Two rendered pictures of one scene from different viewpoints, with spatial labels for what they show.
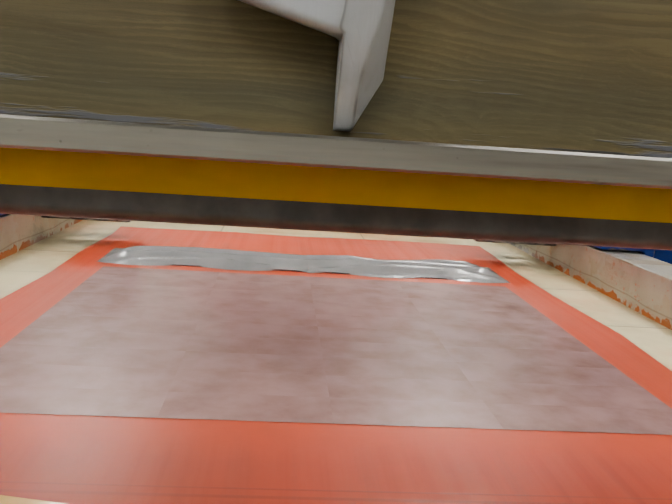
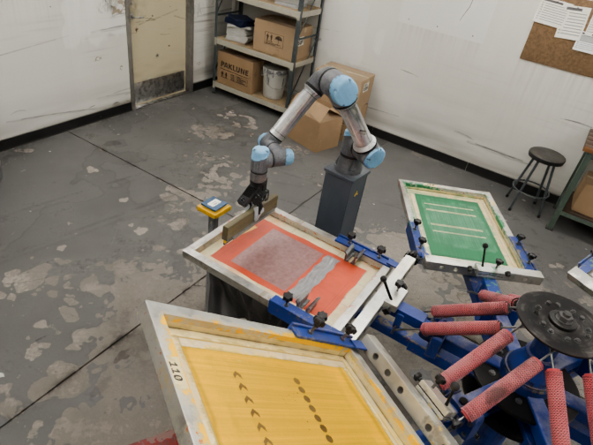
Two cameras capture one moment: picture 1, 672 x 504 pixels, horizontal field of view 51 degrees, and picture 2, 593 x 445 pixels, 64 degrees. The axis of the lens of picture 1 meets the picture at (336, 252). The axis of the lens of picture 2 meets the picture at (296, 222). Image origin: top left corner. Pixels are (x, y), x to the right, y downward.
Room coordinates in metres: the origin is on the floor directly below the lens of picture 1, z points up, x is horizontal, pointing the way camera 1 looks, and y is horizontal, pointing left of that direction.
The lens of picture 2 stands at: (1.41, -1.42, 2.36)
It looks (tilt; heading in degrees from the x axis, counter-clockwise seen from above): 35 degrees down; 122
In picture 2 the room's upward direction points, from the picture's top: 10 degrees clockwise
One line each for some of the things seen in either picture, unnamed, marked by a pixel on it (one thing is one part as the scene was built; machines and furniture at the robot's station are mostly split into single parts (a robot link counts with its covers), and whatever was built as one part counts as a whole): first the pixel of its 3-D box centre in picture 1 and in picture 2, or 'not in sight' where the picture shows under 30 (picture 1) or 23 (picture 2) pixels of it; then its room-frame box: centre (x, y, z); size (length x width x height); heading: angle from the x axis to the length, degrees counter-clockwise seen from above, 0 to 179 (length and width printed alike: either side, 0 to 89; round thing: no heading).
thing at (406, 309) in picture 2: not in sight; (404, 312); (1.06, 0.06, 1.02); 0.17 x 0.06 x 0.05; 5
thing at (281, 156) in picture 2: not in sight; (279, 155); (0.29, 0.11, 1.39); 0.11 x 0.11 x 0.08; 65
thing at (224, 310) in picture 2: not in sight; (249, 315); (0.47, -0.20, 0.74); 0.46 x 0.04 x 0.42; 5
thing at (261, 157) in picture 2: not in sight; (260, 159); (0.26, 0.02, 1.39); 0.09 x 0.08 x 0.11; 65
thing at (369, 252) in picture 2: not in sight; (363, 254); (0.72, 0.31, 0.98); 0.30 x 0.05 x 0.07; 5
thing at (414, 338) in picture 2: not in sight; (370, 318); (0.94, 0.05, 0.89); 1.24 x 0.06 x 0.06; 5
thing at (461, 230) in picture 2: not in sight; (469, 227); (1.04, 0.85, 1.05); 1.08 x 0.61 x 0.23; 125
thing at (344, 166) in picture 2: not in sight; (349, 160); (0.39, 0.60, 1.25); 0.15 x 0.15 x 0.10
